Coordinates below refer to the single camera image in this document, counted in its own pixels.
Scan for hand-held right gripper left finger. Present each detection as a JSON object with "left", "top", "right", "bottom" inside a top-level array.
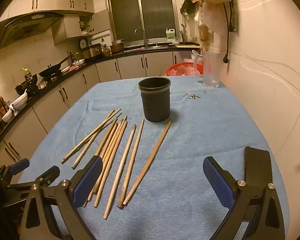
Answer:
[{"left": 19, "top": 156, "right": 103, "bottom": 240}]

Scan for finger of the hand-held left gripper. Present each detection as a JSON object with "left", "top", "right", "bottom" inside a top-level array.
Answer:
[
  {"left": 0, "top": 158, "right": 30, "bottom": 180},
  {"left": 6, "top": 166, "right": 61, "bottom": 193}
]

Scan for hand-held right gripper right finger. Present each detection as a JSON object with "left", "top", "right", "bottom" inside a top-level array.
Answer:
[{"left": 202, "top": 156, "right": 287, "bottom": 240}]

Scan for pile of wooden chopsticks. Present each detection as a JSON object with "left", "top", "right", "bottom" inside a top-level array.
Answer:
[{"left": 61, "top": 109, "right": 172, "bottom": 220}]

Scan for black utensil holder cup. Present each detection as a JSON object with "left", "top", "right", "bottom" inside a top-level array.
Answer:
[{"left": 138, "top": 77, "right": 171, "bottom": 123}]

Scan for black rectangular device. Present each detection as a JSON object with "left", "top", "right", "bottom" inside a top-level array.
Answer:
[{"left": 244, "top": 146, "right": 271, "bottom": 187}]

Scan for small white bowl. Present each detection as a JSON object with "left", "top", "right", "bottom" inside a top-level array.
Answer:
[{"left": 2, "top": 110, "right": 15, "bottom": 123}]

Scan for blue table cloth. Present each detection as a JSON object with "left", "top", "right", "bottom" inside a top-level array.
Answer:
[{"left": 17, "top": 76, "right": 290, "bottom": 240}]

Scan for large white bowl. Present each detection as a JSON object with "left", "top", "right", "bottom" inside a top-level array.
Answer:
[{"left": 11, "top": 92, "right": 28, "bottom": 110}]

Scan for black pot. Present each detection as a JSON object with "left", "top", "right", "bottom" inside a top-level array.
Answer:
[{"left": 15, "top": 80, "right": 38, "bottom": 97}]

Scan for black wok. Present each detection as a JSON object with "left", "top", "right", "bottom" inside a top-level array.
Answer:
[{"left": 39, "top": 55, "right": 73, "bottom": 78}]

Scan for clear glass pitcher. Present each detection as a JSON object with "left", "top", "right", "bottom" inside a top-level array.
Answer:
[{"left": 192, "top": 52, "right": 222, "bottom": 88}]

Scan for red plastic basket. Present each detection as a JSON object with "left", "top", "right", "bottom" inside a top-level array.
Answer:
[{"left": 166, "top": 62, "right": 204, "bottom": 77}]

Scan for black kitchen countertop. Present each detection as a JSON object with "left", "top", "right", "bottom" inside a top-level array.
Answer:
[{"left": 0, "top": 44, "right": 200, "bottom": 145}]

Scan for white base cabinets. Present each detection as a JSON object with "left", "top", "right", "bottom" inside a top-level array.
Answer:
[{"left": 0, "top": 47, "right": 200, "bottom": 173}]

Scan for metal box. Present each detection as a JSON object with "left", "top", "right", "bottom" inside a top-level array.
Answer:
[{"left": 81, "top": 44, "right": 102, "bottom": 59}]

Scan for copper pot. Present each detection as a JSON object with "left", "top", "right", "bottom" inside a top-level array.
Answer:
[{"left": 110, "top": 39, "right": 126, "bottom": 53}]

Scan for black range hood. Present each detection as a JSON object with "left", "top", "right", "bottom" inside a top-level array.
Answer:
[{"left": 0, "top": 11, "right": 65, "bottom": 50}]

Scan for clear plastic bag bundle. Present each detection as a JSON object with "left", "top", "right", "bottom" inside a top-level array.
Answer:
[{"left": 194, "top": 0, "right": 228, "bottom": 53}]

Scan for metal faucet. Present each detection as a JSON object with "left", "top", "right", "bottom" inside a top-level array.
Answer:
[{"left": 134, "top": 27, "right": 149, "bottom": 48}]

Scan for dark hanging bag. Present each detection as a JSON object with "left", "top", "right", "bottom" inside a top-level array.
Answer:
[{"left": 180, "top": 0, "right": 199, "bottom": 15}]

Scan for kitchen window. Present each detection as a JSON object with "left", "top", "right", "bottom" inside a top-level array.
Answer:
[{"left": 106, "top": 0, "right": 180, "bottom": 47}]

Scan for black cable with plug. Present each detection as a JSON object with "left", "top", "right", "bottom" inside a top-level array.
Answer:
[{"left": 222, "top": 1, "right": 235, "bottom": 64}]

